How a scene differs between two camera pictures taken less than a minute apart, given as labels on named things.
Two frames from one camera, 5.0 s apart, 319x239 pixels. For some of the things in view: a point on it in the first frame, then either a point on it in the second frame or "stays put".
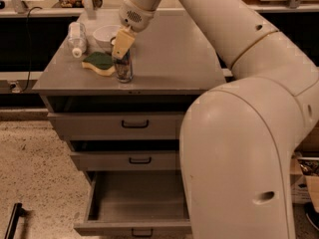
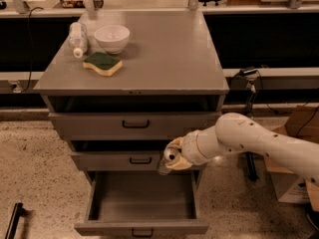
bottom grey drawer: x=137 y=204 stays put
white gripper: x=134 y=15 to x=191 y=149
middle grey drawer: x=127 y=160 stays put
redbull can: x=124 y=68 to x=170 y=153
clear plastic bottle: x=77 y=38 stays put
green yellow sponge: x=99 y=62 stays put
